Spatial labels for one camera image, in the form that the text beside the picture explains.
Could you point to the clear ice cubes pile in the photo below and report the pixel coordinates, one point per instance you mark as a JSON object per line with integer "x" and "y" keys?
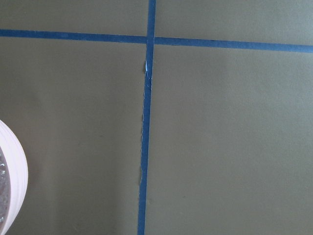
{"x": 4, "y": 189}

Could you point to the pink bowl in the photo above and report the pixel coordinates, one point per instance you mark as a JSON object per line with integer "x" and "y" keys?
{"x": 16, "y": 164}

